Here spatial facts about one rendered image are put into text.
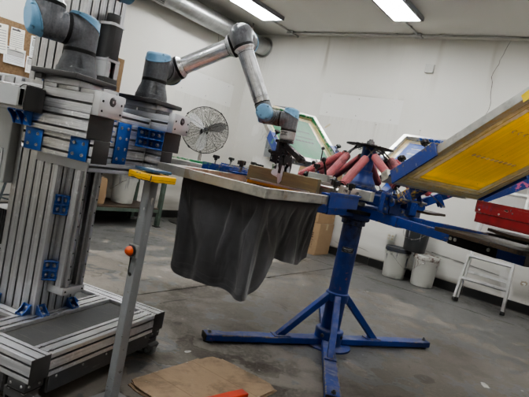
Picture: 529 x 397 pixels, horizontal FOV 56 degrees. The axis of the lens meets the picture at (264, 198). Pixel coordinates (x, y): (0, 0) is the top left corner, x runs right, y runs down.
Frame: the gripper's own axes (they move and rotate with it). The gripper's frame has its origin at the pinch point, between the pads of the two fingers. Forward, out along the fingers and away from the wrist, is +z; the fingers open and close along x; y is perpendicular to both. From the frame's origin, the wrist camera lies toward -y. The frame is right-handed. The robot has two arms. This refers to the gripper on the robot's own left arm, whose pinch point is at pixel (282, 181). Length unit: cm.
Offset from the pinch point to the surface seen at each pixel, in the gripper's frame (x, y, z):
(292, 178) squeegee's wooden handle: 1.5, -6.3, -2.6
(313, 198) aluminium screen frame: 17.7, -28.6, 3.6
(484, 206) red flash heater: -14, -89, -7
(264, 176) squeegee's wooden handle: 1.5, 9.6, -1.0
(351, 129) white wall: -421, 177, -74
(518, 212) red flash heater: -6, -102, -7
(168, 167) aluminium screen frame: 53, 23, 2
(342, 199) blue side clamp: -6.6, -29.8, 2.5
